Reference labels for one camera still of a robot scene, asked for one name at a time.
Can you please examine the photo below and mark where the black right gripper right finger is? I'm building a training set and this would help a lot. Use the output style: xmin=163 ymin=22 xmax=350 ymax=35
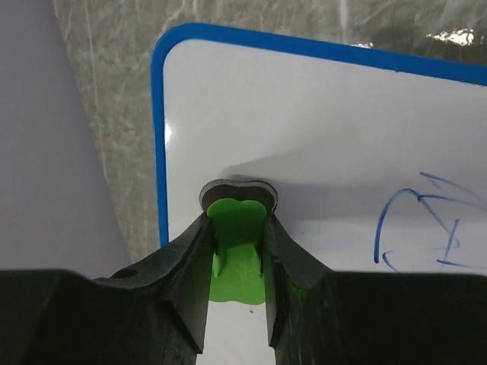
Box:
xmin=263 ymin=216 xmax=486 ymax=364

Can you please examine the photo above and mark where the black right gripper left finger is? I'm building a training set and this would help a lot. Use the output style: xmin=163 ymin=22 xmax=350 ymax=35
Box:
xmin=1 ymin=215 xmax=213 ymax=364

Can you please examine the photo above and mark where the green whiteboard eraser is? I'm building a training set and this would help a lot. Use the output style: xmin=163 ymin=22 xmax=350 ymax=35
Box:
xmin=199 ymin=179 xmax=278 ymax=306

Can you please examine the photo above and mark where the blue framed whiteboard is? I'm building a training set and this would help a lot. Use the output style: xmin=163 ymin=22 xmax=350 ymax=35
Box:
xmin=151 ymin=22 xmax=487 ymax=365

